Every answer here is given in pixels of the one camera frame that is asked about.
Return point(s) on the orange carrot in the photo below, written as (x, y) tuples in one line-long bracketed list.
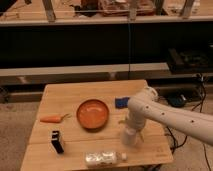
[(54, 118)]

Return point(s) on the clear plastic bottle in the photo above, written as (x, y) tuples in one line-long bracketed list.
[(104, 158)]

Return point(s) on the long metal shelf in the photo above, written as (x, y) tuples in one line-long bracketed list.
[(42, 75)]

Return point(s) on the black box on shelf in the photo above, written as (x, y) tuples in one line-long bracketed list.
[(190, 61)]

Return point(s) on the wooden table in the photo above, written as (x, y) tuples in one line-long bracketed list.
[(77, 141)]

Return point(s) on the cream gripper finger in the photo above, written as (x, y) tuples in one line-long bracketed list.
[(141, 136), (122, 121)]

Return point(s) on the orange round bowl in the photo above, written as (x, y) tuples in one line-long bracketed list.
[(92, 114)]

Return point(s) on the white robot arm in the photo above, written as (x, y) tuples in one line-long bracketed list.
[(144, 105)]

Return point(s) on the black stapler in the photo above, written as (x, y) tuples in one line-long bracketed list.
[(56, 142)]

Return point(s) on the blue eraser block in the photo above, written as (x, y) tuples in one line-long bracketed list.
[(121, 102)]

